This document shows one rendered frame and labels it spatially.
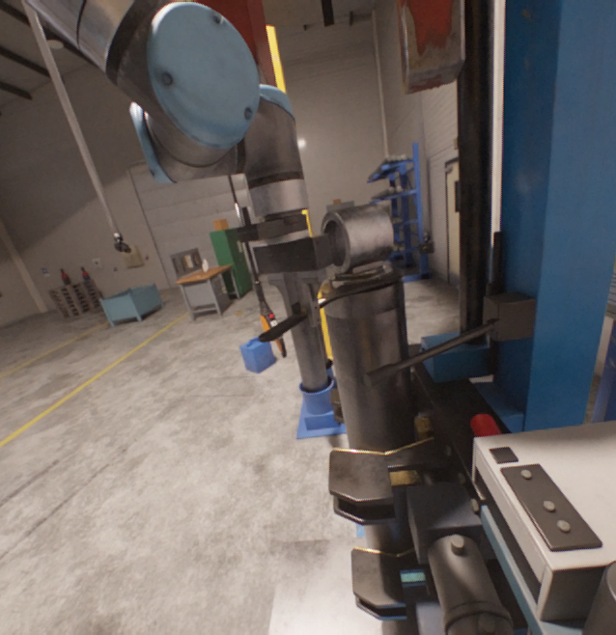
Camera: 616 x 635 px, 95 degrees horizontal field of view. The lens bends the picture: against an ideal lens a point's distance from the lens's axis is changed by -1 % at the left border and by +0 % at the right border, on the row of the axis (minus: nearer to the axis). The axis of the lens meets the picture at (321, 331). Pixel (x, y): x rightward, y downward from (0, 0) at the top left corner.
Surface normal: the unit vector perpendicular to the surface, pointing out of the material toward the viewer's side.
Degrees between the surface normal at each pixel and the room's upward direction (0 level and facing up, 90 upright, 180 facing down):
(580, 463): 0
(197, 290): 90
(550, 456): 0
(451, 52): 90
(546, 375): 90
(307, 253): 90
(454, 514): 0
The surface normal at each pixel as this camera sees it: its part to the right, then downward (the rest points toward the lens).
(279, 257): -0.50, 0.40
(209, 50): 0.57, 0.27
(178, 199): -0.04, 0.38
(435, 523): -0.18, -0.91
